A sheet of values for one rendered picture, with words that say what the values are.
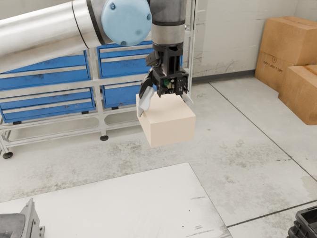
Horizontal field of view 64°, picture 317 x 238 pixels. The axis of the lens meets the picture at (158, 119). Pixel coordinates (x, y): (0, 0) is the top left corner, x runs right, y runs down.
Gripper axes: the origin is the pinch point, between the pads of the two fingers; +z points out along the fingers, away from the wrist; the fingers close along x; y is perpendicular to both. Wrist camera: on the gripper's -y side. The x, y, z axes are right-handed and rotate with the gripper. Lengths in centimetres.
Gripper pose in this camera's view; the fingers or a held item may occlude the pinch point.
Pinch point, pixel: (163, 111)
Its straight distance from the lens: 71.1
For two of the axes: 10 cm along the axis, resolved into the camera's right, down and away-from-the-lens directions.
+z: 0.0, 8.4, 5.5
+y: 2.9, 5.3, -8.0
